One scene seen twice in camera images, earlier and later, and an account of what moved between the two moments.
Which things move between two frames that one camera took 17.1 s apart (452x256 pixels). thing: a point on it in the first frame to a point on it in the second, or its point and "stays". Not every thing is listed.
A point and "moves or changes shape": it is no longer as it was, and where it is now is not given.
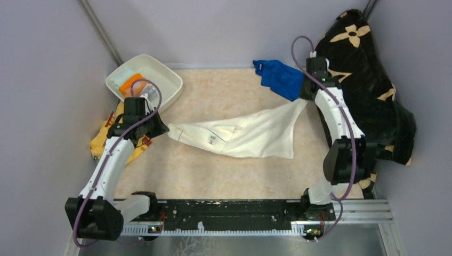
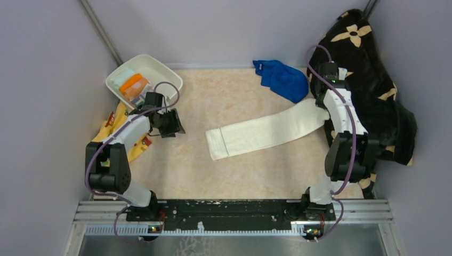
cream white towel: x=268 y=133 moves or changes shape
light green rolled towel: x=120 y=77 stays
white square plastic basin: x=167 y=80 stays
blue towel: x=283 y=80 stays
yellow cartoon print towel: x=97 y=143 stays
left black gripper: x=160 y=128 to x=176 y=125
